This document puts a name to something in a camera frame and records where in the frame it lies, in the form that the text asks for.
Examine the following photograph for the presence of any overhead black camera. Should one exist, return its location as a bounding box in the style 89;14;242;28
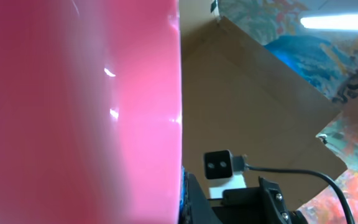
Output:
203;150;247;199

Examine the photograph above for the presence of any pink scoop with blue handle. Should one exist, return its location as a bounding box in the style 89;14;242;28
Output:
0;0;182;223

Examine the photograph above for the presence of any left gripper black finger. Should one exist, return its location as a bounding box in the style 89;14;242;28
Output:
178;172;222;224

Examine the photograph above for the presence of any fluorescent ceiling light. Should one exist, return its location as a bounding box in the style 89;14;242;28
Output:
300;14;358;31

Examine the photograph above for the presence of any brown cardboard sheet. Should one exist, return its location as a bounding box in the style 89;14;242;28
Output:
178;0;348;212

